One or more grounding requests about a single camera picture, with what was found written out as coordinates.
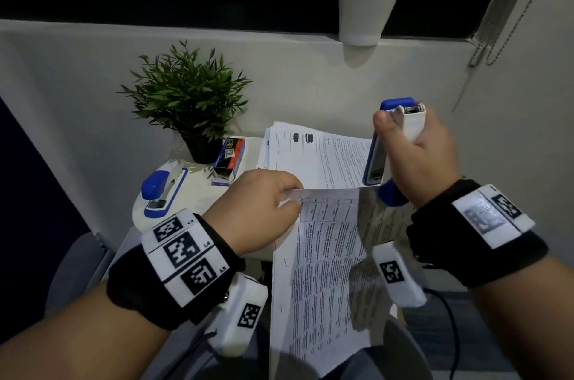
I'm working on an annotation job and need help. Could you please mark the stack of printed papers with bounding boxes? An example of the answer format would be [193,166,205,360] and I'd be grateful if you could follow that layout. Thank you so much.
[256,121,378,192]

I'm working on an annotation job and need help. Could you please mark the black wrist strap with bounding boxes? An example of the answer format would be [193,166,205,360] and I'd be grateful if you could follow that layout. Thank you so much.
[405,179,551,290]
[106,209,247,332]

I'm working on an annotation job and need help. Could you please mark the black left camera cable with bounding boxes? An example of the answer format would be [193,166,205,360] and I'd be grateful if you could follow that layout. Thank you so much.
[161,329,219,380]

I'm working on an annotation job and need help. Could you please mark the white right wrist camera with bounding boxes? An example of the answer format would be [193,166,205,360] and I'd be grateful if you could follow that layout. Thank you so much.
[371,240,429,309]

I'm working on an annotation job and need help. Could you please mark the person's right forearm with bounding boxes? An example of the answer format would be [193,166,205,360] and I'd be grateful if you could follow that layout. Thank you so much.
[471,255,574,380]

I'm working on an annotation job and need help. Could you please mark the metal bead chain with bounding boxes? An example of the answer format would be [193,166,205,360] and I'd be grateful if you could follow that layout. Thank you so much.
[468,0,567,68]

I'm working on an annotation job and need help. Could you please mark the green potted plant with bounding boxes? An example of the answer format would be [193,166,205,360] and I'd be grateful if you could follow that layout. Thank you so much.
[118,39,254,166]

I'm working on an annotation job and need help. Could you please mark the blue staples box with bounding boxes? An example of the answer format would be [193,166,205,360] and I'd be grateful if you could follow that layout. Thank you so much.
[212,137,247,184]

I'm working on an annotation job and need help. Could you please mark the person's right hand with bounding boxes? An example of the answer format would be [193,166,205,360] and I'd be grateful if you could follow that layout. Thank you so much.
[373,106,461,210]

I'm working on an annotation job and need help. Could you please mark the blue white stapler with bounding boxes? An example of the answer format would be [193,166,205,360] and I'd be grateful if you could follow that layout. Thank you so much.
[141,160,190,220]
[362,97,428,209]

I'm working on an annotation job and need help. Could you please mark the printed paper bundle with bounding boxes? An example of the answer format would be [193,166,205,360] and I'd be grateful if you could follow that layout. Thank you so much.
[268,186,419,380]

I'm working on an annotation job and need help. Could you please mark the black camera cable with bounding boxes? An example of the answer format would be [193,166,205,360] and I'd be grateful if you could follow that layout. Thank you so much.
[423,287,462,380]
[161,329,219,380]

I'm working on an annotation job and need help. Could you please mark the dark window pane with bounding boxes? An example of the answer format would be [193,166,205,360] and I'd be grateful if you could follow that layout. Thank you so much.
[0,0,497,41]

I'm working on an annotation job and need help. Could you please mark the person's grey trousers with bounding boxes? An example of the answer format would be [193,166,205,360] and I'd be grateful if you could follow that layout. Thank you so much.
[188,315,434,380]

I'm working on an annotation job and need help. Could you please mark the person's left hand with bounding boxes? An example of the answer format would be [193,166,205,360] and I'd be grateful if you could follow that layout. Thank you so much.
[204,168,305,256]

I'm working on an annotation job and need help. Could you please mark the black right camera cable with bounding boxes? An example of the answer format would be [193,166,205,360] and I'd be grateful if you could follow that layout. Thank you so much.
[423,287,462,380]

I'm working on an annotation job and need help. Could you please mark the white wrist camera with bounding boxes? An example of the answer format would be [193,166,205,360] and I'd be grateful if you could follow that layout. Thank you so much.
[205,272,270,358]
[371,240,429,309]

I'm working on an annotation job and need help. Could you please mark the black right wrist strap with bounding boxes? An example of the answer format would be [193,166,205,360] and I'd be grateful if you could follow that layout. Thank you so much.
[405,179,551,290]

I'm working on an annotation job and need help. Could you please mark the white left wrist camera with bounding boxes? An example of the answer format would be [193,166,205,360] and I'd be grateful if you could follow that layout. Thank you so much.
[205,272,270,358]

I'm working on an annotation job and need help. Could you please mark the black left wrist strap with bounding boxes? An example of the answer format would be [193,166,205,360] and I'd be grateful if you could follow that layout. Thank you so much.
[106,209,247,332]

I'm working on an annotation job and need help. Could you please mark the white hanging cup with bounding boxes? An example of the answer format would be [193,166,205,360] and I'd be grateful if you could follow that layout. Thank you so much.
[338,0,404,48]

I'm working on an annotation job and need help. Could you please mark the grey round stool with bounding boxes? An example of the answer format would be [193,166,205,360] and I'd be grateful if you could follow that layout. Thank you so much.
[44,231,114,318]

